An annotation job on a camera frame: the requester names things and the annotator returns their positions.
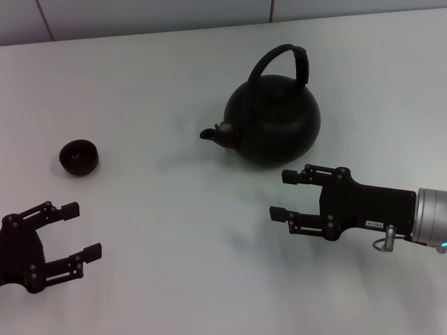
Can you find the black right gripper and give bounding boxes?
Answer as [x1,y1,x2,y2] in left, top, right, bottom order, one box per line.
[269,164,418,242]

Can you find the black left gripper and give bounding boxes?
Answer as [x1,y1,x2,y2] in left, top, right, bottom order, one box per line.
[0,200,103,295]

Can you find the black round teapot with handle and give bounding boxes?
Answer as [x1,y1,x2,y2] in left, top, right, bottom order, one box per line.
[199,44,322,171]

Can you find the small black teacup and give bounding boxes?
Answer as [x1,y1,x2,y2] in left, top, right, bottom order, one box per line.
[59,139,100,177]

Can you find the grey cable with metal plug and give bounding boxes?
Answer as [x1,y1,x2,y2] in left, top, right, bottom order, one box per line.
[371,224,413,253]

